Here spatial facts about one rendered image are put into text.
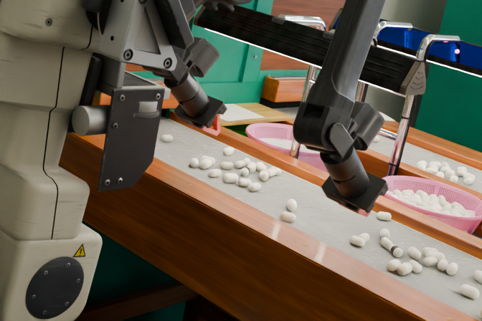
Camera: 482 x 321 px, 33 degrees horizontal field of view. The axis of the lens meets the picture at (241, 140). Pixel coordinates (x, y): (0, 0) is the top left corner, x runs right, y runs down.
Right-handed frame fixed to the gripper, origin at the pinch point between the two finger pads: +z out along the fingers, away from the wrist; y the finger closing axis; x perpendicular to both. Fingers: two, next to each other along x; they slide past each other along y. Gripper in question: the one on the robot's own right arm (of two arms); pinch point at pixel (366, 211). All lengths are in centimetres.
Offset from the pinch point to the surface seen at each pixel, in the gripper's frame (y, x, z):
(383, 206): 14.3, -13.8, 29.5
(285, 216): 20.3, 5.0, 10.0
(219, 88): 87, -30, 40
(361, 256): 2.0, 4.5, 11.9
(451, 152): 35, -59, 80
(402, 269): -6.9, 3.2, 10.8
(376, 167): 38, -33, 55
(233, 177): 41.0, 1.2, 14.3
